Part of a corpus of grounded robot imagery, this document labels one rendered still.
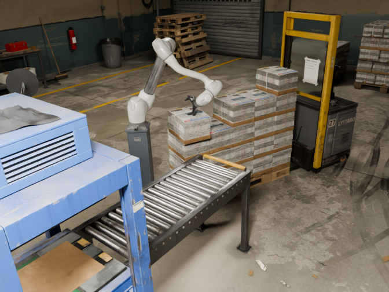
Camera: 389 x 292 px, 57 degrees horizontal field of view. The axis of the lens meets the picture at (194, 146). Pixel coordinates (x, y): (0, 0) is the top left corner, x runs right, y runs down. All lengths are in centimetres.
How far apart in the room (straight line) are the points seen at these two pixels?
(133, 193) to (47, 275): 82
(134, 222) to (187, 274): 156
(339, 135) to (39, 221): 397
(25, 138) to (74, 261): 101
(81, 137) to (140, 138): 182
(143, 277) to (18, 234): 79
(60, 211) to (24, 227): 14
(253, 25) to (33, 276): 959
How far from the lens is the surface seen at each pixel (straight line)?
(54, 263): 231
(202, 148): 361
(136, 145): 342
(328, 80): 425
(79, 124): 157
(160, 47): 312
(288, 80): 408
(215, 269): 324
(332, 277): 333
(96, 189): 149
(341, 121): 472
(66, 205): 143
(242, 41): 1119
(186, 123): 330
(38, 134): 149
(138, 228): 175
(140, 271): 191
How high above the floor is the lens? 226
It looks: 25 degrees down
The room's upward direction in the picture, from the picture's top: 2 degrees counter-clockwise
